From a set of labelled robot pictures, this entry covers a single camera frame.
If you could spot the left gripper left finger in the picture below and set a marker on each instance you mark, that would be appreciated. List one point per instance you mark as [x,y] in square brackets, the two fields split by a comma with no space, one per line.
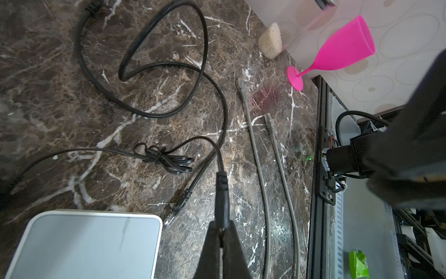
[209,261]

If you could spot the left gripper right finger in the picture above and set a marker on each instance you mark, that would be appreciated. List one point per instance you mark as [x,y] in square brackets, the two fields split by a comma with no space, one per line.
[234,262]

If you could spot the green white snack packet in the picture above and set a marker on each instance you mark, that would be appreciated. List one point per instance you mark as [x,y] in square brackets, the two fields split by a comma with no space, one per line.
[358,265]

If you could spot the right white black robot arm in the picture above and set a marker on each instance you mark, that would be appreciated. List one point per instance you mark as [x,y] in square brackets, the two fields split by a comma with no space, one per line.
[406,164]

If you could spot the pink funnel cup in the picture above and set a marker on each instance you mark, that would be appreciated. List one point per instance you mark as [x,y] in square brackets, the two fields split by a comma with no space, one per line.
[350,44]

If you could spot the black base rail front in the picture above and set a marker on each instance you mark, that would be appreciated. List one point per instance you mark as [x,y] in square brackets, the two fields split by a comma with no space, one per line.
[325,259]

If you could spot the white network switch box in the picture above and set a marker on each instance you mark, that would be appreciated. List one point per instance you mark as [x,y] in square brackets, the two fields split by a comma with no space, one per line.
[82,244]

